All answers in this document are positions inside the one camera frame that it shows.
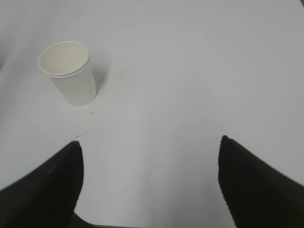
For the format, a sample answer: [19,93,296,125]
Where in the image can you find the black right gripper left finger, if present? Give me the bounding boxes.
[0,141,85,228]

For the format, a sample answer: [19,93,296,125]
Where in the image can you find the white paper cup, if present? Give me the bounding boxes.
[38,41,97,107]

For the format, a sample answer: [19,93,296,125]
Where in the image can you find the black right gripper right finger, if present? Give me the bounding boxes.
[218,135,304,228]

